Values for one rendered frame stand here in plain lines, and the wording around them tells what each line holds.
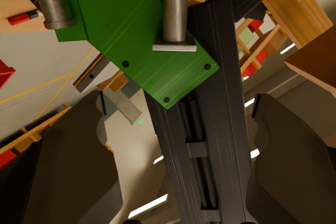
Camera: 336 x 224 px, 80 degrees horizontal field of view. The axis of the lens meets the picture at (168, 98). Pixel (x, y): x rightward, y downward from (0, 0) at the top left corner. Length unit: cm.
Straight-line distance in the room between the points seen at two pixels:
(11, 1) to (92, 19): 29
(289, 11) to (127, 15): 89
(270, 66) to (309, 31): 856
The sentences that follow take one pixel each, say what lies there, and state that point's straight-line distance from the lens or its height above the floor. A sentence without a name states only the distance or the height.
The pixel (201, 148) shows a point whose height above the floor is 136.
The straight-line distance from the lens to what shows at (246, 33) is 384.
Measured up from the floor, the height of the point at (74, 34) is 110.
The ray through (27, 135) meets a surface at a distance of 606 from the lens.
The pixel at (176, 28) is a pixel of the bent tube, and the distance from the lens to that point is 26.
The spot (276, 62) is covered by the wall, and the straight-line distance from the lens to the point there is 969.
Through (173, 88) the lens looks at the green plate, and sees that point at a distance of 33.
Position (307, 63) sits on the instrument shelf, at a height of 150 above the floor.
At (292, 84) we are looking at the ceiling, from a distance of 784.
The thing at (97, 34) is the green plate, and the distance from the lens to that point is 32.
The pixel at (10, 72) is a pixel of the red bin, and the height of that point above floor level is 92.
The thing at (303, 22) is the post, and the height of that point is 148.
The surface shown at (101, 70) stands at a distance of 47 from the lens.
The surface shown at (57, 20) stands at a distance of 29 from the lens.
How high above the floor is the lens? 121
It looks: 7 degrees up
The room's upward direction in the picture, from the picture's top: 138 degrees clockwise
